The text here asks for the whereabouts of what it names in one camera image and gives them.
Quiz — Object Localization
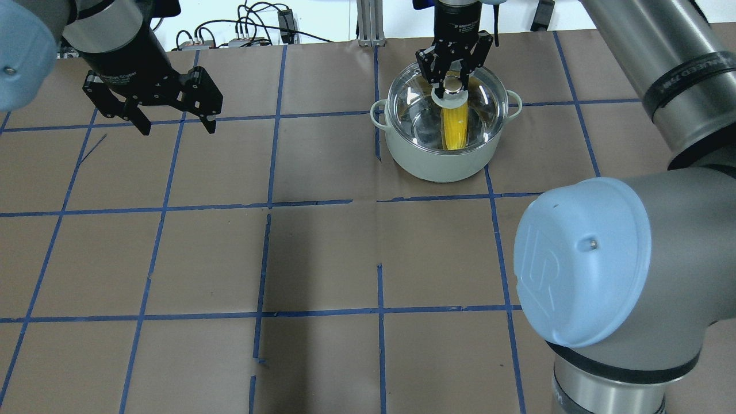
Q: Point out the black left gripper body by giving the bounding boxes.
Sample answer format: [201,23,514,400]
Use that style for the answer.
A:
[82,57,224,116]

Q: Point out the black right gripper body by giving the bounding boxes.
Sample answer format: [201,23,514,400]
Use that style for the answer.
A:
[415,30,495,71]

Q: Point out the glass pot lid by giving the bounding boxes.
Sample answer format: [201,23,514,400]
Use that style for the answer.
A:
[383,63,523,155]

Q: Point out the yellow corn cob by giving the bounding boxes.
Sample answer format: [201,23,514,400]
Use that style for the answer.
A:
[439,75,469,151]

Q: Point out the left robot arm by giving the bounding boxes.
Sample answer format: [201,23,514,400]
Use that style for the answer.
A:
[1,1,223,135]

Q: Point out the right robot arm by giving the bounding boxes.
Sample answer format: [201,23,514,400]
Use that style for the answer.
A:
[513,1,735,413]

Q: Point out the pale green steel pot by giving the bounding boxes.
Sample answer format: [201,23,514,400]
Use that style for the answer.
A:
[373,63,523,183]

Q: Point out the aluminium frame post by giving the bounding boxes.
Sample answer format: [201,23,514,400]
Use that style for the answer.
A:
[356,0,386,47]

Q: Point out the black power strip cables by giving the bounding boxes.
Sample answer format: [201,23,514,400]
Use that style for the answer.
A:
[175,0,334,49]

